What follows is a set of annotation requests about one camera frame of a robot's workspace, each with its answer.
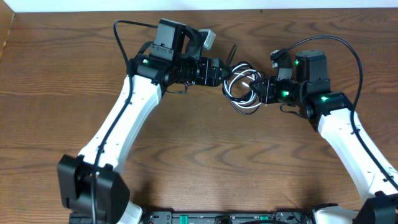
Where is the white cable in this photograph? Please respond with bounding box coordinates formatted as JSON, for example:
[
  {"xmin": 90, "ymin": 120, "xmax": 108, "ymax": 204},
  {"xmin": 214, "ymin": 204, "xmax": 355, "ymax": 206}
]
[{"xmin": 224, "ymin": 63, "xmax": 262, "ymax": 110}]

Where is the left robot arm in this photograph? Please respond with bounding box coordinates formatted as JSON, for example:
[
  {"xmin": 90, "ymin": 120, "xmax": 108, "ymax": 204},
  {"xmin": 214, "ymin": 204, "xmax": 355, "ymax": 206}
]
[{"xmin": 57, "ymin": 19, "xmax": 231, "ymax": 223}]

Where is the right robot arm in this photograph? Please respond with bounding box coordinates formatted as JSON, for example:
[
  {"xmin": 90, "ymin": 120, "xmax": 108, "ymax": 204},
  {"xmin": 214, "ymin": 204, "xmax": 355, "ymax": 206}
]
[{"xmin": 249, "ymin": 49, "xmax": 397, "ymax": 223}]

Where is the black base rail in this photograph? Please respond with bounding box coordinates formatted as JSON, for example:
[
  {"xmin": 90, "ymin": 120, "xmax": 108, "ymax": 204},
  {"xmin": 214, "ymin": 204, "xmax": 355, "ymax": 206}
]
[{"xmin": 137, "ymin": 208, "xmax": 314, "ymax": 224}]

